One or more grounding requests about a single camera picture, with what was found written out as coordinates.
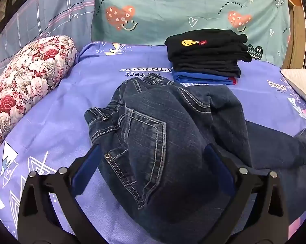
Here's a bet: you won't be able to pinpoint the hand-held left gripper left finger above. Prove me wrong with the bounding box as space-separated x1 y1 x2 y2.
17 144 110 244

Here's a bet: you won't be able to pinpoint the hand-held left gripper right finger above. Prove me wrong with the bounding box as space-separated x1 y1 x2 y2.
201 144 289 244

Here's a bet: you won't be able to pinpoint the dark blue denim pants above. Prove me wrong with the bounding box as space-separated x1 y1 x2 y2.
84 77 306 239

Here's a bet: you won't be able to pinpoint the white quilted pillow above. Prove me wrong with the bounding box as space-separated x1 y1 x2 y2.
280 69 306 112

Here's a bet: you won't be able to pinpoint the purple printed bed sheet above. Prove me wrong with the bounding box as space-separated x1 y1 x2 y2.
0 42 306 244

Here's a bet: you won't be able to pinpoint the wooden headboard cabinet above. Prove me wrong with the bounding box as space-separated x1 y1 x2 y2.
275 0 306 69

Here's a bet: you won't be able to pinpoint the blue folded garment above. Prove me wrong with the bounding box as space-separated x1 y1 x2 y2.
173 71 238 85

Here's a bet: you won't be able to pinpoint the red floral pillow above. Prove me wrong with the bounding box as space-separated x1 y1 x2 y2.
0 36 78 158

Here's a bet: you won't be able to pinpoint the stack of folded dark clothes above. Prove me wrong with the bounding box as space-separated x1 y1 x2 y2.
165 29 252 78

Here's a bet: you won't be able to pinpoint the grey plaid sheet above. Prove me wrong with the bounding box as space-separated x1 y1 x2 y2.
0 0 100 69

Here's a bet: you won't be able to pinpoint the teal heart print blanket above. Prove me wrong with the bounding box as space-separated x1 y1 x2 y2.
90 0 292 69

